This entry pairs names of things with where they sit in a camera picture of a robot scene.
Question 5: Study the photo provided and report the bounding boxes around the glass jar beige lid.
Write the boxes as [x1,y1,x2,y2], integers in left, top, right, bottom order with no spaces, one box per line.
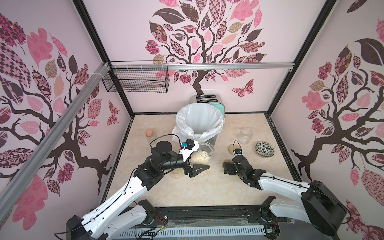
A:
[190,142,216,166]
[170,168,184,179]

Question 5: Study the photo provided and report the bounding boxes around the patterned ceramic bowl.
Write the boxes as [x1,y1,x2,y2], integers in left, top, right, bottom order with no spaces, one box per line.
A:
[255,142,275,158]

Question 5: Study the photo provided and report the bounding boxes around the aluminium rail back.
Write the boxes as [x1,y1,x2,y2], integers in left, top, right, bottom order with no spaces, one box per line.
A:
[112,62,295,71]

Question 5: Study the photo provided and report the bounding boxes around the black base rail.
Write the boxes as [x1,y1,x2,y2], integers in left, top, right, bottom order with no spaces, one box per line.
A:
[124,205,331,240]

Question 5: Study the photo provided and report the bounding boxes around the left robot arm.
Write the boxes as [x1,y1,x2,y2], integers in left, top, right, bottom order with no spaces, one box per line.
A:
[63,139,209,240]

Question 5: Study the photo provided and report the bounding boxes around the white plastic trash bag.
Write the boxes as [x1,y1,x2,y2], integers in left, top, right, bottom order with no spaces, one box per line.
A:
[172,103,224,143]

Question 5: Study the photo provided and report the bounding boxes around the aluminium rail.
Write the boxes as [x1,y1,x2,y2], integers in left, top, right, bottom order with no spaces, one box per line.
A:
[1,63,110,221]
[112,62,295,71]

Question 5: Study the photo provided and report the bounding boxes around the aluminium rail left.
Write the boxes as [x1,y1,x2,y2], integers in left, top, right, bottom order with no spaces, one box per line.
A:
[1,63,110,221]

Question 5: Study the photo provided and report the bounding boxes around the mint green toaster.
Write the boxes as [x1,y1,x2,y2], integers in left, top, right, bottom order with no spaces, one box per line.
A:
[190,94,225,116]

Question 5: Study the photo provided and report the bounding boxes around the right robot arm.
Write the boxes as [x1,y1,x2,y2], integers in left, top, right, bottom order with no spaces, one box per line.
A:
[223,155,349,237]

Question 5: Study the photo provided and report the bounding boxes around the grey mesh trash bin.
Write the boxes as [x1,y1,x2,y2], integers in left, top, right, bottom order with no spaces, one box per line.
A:
[205,135,218,147]

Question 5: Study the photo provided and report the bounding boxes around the small bottle with cork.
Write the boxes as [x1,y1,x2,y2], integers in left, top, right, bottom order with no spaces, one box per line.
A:
[145,129,155,138]

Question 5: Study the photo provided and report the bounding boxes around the black wire basket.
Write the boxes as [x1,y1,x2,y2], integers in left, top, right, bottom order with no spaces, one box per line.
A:
[103,60,170,93]

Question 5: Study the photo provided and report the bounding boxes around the white slotted cable duct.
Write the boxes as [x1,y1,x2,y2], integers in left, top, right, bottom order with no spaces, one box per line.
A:
[114,226,266,240]

